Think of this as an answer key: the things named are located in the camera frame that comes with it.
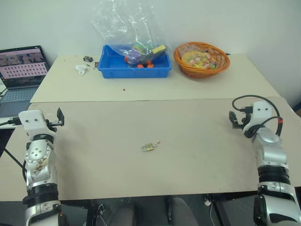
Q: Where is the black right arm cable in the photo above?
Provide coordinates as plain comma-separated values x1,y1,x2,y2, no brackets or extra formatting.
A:
232,95,285,137

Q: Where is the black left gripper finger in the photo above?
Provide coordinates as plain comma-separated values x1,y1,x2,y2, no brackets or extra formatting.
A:
56,107,65,126

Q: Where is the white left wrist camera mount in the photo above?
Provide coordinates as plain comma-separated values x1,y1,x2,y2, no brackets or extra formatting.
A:
18,109,53,137

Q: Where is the black table frame leg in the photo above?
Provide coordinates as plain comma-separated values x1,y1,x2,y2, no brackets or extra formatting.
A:
86,199,100,226
207,193,232,226

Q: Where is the crumpled white paper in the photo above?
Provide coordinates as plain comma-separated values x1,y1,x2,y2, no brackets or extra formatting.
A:
74,64,88,76

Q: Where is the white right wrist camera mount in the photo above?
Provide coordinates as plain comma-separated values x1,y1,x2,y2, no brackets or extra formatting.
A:
243,101,278,133

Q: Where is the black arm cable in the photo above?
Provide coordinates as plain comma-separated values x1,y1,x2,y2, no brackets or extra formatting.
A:
232,95,285,137
0,118,28,186

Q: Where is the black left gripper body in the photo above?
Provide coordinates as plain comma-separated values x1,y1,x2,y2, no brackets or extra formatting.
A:
45,118,63,132

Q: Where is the clear plastic bag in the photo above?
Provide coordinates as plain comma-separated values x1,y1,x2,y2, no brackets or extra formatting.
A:
90,0,169,68

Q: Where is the orange woven basket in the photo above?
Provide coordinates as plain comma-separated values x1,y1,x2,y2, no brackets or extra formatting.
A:
173,41,231,81

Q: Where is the yellow packet of toy food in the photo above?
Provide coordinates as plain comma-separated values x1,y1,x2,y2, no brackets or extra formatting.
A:
181,51,218,70

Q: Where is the open grey laptop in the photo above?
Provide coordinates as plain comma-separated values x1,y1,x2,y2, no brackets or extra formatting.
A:
0,45,51,119

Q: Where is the purple toy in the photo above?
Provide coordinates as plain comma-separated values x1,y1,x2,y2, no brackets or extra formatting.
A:
121,44,152,65

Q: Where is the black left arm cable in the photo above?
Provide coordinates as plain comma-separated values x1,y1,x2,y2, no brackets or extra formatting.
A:
0,118,28,186

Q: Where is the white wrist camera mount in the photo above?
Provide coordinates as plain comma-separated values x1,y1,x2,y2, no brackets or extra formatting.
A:
18,109,53,137
243,101,278,133

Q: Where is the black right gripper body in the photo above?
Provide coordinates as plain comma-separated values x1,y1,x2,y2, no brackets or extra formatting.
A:
236,110,253,129

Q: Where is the blue plastic bin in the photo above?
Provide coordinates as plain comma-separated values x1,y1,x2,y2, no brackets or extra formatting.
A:
97,44,173,79

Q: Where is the yellow sponge block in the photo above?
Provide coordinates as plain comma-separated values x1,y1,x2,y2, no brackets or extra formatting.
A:
152,45,167,55

